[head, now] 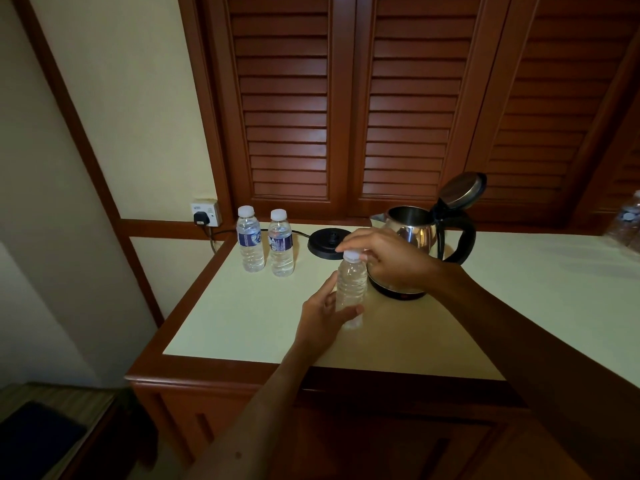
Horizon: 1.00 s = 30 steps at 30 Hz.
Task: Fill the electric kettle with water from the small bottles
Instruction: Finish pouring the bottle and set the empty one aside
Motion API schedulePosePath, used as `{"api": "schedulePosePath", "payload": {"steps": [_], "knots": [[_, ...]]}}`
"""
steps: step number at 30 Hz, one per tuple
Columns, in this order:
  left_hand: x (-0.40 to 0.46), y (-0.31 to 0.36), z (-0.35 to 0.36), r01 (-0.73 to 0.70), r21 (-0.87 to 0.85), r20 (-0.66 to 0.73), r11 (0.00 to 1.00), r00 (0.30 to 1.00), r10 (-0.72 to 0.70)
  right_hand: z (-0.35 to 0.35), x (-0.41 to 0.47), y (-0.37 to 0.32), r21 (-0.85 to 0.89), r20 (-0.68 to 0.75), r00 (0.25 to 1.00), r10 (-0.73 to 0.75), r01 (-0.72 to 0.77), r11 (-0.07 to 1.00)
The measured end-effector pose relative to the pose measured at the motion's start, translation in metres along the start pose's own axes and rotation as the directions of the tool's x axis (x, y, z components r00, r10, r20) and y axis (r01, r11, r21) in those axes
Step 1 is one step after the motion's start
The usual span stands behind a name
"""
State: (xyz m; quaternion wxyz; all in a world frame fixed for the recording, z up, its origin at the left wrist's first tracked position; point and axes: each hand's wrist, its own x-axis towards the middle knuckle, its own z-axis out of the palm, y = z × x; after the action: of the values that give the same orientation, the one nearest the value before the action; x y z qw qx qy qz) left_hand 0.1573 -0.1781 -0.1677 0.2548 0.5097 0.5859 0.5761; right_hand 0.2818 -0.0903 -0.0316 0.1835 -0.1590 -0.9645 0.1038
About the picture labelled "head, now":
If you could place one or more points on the person's left hand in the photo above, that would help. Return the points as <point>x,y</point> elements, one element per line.
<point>322,324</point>

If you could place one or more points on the person's right hand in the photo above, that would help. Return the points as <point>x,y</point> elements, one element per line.
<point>400,264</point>

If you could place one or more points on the clear unlabeled water bottle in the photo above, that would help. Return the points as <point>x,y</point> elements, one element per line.
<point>350,289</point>

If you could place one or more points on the person's left forearm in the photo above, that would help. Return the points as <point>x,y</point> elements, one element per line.
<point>250,424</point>

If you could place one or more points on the black round kettle base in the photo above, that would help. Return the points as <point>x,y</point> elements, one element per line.
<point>322,244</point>

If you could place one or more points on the wooden cabinet cream top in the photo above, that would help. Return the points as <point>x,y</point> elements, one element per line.
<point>225,404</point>

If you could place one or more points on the black power plug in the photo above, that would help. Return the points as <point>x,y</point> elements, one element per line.
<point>201,218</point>

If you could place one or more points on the brown louvered wooden shutter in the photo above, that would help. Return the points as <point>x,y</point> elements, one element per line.
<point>625,179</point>
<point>550,94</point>
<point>410,94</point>
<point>285,94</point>

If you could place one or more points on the low wooden side table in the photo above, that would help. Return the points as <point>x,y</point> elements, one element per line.
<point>75,399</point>

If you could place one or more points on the dark blue flat pad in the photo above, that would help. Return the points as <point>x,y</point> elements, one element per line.
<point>35,439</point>

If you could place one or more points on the white wall socket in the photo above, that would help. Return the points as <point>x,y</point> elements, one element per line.
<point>210,207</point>

